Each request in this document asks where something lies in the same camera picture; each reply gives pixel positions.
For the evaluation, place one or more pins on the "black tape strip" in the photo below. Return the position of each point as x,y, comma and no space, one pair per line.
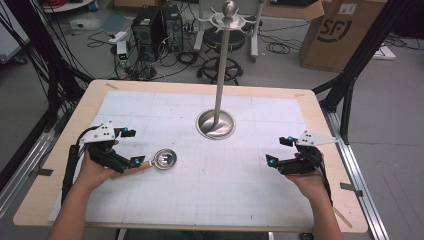
350,188
45,172

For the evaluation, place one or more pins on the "large black computer tower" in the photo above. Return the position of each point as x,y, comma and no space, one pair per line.
146,30

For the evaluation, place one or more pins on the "beige masking tape strip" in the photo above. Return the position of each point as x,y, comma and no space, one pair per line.
342,217

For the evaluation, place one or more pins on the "large printed cardboard box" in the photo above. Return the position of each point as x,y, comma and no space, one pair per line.
340,36

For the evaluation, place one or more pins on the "white device with green display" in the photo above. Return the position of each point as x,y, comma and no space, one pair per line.
122,51

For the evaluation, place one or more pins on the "metal utensil stand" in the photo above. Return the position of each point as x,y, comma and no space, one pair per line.
218,100

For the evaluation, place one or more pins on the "black metal frame post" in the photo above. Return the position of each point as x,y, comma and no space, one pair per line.
53,76
348,83

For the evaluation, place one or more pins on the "white metal stand frame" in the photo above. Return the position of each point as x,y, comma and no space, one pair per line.
255,40

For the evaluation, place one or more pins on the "white grid mat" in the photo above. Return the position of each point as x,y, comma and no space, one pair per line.
206,186

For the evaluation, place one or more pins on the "slim black computer tower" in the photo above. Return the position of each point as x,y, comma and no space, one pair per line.
173,26

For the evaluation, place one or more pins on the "person's left hand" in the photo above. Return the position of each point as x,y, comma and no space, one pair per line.
95,175

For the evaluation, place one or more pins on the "white power strip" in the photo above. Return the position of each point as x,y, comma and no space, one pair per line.
118,36

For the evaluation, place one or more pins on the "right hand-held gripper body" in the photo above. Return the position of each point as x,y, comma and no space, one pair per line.
313,139

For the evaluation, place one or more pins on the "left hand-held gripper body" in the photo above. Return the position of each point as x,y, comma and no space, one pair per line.
100,134

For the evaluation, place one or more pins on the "black round stool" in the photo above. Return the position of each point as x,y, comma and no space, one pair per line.
233,68

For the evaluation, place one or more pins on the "person's right hand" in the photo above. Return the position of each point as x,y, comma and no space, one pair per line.
308,185

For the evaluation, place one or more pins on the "open cardboard box flap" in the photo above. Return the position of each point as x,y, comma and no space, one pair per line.
300,10

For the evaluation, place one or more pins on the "aluminium rail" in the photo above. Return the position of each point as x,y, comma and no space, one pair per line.
20,180
363,186

